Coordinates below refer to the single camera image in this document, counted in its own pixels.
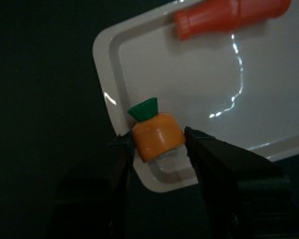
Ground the white plastic tray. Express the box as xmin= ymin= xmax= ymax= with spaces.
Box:
xmin=92 ymin=0 xmax=299 ymax=194

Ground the small orange toy carrot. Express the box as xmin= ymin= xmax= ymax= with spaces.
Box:
xmin=127 ymin=97 xmax=187 ymax=163

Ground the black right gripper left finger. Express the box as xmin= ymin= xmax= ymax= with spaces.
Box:
xmin=45 ymin=130 xmax=136 ymax=239

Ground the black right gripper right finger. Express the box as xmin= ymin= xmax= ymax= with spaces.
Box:
xmin=183 ymin=125 xmax=299 ymax=239

